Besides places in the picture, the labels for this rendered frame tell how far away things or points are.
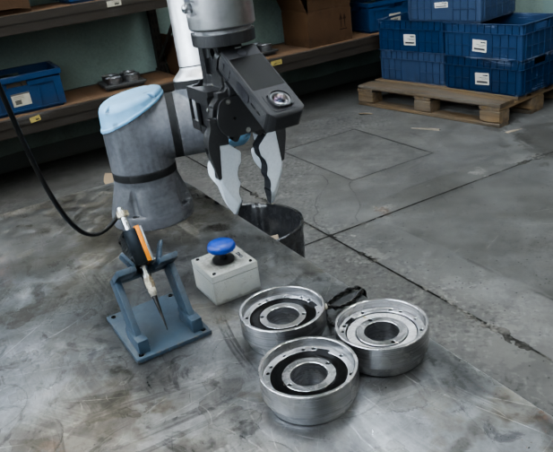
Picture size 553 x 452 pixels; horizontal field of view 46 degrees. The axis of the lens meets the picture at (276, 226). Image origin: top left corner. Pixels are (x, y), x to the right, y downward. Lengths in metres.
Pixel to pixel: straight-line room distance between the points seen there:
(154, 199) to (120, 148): 0.11
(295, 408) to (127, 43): 4.26
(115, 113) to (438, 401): 0.71
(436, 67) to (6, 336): 4.03
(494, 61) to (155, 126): 3.42
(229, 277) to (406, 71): 4.07
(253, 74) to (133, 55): 4.11
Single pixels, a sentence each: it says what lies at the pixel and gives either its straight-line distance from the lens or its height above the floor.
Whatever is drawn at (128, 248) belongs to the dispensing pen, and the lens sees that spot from 0.84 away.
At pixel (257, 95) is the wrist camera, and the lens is 0.69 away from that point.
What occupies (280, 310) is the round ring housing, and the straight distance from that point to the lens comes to 0.83.
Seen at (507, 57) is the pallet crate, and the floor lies 0.38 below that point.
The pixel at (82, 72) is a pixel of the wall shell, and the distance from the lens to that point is 4.73.
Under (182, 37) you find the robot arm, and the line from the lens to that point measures 1.16.
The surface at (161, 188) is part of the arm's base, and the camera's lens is 1.17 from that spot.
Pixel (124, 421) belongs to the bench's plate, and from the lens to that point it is 0.75.
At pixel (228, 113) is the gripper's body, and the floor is 1.08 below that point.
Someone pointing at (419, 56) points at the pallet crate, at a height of 0.33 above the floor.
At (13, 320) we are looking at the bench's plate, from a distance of 1.01.
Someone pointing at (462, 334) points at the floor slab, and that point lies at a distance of 2.23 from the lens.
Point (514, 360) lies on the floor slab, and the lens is 2.12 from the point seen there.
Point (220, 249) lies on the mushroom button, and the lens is 0.90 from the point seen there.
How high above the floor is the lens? 1.26
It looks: 24 degrees down
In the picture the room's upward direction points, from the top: 8 degrees counter-clockwise
